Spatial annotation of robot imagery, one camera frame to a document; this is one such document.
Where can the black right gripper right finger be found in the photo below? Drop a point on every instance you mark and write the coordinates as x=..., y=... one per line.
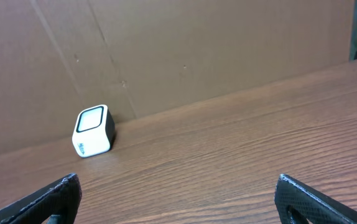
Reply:
x=297, y=202

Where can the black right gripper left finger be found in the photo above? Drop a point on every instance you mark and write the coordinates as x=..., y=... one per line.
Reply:
x=57, y=202

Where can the white barcode scanner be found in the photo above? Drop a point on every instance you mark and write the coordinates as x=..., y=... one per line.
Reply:
x=94, y=131

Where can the brown cardboard backdrop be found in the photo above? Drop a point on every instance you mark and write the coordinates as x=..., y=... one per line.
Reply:
x=143, y=57

